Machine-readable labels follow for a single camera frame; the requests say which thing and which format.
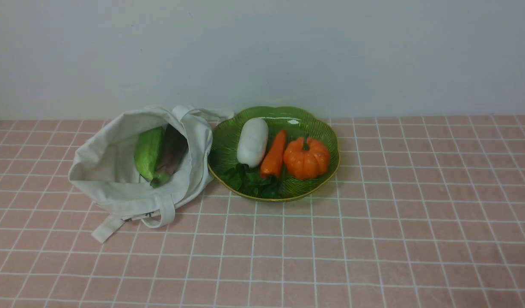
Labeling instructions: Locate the white cloth tote bag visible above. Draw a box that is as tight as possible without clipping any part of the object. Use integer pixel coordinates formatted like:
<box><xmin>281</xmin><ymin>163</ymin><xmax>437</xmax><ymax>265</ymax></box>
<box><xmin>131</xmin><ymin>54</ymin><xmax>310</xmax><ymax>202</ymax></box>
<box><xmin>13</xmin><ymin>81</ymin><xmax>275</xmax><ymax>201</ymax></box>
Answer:
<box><xmin>68</xmin><ymin>105</ymin><xmax>234</xmax><ymax>243</ymax></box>

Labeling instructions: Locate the orange carrot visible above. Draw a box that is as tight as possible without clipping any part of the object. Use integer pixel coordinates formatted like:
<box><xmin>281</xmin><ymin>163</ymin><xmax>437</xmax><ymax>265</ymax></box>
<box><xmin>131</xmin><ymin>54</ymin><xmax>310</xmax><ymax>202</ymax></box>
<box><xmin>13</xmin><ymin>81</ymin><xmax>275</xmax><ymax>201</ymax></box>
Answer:
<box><xmin>260</xmin><ymin>130</ymin><xmax>287</xmax><ymax>179</ymax></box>

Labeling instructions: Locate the white radish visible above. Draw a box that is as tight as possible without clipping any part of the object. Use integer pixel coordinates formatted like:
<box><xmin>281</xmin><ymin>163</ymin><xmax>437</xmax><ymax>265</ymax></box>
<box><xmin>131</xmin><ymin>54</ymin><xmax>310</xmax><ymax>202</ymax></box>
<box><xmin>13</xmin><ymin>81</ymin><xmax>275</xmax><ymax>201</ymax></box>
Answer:
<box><xmin>237</xmin><ymin>118</ymin><xmax>269</xmax><ymax>169</ymax></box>

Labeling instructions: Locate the dark green leafy vegetable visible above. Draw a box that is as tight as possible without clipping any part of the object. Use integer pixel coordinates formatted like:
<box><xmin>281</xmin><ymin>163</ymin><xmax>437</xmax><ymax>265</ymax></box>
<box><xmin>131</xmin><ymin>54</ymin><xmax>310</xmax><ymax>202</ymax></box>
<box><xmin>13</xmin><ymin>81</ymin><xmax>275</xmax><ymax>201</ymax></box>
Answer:
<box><xmin>221</xmin><ymin>163</ymin><xmax>281</xmax><ymax>199</ymax></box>

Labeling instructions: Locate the green leaf-shaped plate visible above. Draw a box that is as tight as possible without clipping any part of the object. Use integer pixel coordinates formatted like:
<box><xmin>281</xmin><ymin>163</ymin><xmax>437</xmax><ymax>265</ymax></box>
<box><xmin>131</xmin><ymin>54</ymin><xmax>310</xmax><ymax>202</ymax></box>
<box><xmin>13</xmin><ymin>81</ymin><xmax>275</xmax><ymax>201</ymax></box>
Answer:
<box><xmin>209</xmin><ymin>107</ymin><xmax>341</xmax><ymax>203</ymax></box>

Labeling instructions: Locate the orange pumpkin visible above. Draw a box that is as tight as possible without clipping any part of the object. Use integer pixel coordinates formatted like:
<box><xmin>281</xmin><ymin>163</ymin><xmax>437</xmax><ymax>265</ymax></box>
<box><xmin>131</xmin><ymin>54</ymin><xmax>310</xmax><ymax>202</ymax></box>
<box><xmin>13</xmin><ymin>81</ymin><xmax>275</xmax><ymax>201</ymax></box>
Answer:
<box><xmin>283</xmin><ymin>136</ymin><xmax>331</xmax><ymax>180</ymax></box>

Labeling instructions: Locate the purple eggplant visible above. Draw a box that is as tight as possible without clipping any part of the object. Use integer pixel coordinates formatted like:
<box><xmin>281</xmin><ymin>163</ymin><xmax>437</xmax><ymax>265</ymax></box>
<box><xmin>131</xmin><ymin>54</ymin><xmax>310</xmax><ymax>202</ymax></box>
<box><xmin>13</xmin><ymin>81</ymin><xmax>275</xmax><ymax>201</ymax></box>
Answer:
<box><xmin>150</xmin><ymin>124</ymin><xmax>188</xmax><ymax>188</ymax></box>

